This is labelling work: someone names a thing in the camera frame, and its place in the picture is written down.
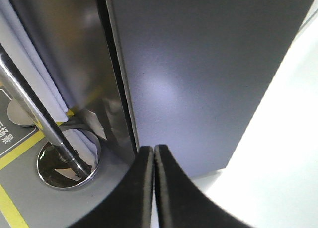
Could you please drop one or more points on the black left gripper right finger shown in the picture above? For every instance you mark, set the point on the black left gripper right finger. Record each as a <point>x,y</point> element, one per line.
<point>180,204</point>

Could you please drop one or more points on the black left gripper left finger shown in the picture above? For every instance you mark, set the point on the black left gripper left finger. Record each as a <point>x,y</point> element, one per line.
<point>129,205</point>

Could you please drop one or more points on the open fridge door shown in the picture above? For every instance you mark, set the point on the open fridge door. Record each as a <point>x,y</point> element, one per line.
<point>196,70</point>

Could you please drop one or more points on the grey floor sign sticker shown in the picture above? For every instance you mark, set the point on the grey floor sign sticker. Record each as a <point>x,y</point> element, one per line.
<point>11,135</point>

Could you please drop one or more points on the sign stand with tilted board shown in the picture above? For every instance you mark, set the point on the sign stand with tilted board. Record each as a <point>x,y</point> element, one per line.
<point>17,115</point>

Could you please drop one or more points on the chrome stanchion post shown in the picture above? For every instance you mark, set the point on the chrome stanchion post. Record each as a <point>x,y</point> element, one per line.
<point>71,157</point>

